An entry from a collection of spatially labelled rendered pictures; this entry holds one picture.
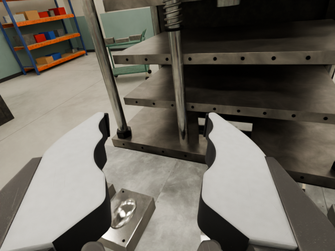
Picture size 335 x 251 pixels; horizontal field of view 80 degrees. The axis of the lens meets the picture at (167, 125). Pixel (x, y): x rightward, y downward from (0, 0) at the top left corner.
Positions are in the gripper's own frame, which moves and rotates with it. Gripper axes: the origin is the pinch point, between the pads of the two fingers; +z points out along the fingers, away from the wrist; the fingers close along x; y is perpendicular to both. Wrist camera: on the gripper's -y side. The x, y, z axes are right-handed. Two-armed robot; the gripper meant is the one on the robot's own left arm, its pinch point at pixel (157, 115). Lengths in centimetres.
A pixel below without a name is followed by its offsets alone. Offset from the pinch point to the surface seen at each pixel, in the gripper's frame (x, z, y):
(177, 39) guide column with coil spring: 7, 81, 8
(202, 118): 22, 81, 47
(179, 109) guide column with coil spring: 10, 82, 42
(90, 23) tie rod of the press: -33, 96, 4
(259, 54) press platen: 40, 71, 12
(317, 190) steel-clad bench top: 63, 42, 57
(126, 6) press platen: -16, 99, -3
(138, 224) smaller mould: -7, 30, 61
